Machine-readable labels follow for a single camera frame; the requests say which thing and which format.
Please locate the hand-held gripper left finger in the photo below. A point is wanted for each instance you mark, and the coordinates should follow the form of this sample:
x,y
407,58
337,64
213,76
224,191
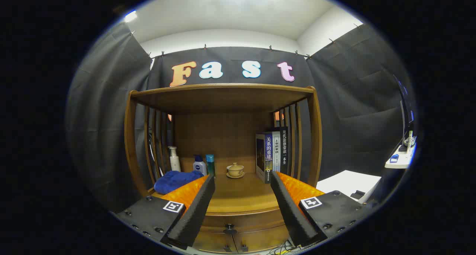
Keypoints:
x,y
197,214

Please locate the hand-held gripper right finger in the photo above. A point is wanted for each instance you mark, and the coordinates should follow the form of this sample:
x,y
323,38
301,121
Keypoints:
x,y
288,214

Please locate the wooden drawer with black knob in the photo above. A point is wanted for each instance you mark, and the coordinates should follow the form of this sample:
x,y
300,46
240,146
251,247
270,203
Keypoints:
x,y
256,221

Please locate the wooden countertop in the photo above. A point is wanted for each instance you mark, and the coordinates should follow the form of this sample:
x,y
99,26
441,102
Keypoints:
x,y
241,195

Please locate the white drawer unit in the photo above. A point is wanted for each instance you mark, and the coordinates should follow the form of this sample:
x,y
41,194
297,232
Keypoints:
x,y
346,182

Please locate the wooden cabinet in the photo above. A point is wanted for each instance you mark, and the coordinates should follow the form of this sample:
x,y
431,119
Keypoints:
x,y
223,97

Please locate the blue towel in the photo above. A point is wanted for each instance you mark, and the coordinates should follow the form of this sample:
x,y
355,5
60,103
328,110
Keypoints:
x,y
174,180

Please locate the white bottle with blue cap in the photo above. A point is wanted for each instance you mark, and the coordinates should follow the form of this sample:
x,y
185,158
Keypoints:
x,y
200,166

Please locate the teal bottle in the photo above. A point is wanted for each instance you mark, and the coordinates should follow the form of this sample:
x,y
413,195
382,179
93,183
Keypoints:
x,y
210,165

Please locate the white pump bottle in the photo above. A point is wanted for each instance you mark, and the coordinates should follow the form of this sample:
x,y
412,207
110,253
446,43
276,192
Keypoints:
x,y
174,164

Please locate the beige lidded tea cup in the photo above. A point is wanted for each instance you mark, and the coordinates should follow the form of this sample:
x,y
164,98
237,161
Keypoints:
x,y
235,170

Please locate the book with pale blue spine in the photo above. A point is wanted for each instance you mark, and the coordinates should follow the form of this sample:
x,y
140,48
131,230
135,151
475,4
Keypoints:
x,y
276,151

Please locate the book with purple spine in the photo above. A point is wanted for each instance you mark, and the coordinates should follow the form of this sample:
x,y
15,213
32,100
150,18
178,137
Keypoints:
x,y
268,151

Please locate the book with black spine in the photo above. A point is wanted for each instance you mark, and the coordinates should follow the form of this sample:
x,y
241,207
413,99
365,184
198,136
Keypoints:
x,y
284,147

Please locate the small blue object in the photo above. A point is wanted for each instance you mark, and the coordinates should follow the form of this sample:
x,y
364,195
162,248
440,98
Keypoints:
x,y
394,158

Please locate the white side desk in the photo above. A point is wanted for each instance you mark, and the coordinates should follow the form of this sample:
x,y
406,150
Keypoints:
x,y
399,162

